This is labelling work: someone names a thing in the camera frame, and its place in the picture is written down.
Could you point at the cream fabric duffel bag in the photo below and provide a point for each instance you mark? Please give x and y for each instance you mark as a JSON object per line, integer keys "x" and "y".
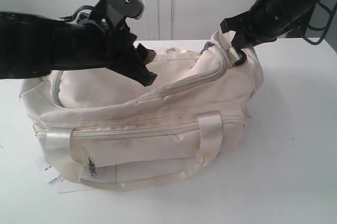
{"x": 103, "y": 130}

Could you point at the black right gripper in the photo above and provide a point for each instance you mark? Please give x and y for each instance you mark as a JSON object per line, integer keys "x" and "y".
{"x": 266, "y": 21}

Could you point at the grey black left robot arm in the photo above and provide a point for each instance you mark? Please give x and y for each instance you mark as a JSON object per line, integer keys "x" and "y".
{"x": 27, "y": 44}

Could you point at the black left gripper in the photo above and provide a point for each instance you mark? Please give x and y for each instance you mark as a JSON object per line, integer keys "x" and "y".
{"x": 101, "y": 39}

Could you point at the white brand hang tag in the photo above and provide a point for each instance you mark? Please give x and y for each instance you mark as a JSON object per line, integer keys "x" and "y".
{"x": 48, "y": 172}

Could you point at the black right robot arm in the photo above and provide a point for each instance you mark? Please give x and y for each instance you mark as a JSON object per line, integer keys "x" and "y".
{"x": 308, "y": 8}

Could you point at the white printed paper tag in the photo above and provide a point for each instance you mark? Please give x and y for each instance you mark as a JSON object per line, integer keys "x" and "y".
{"x": 65, "y": 186}

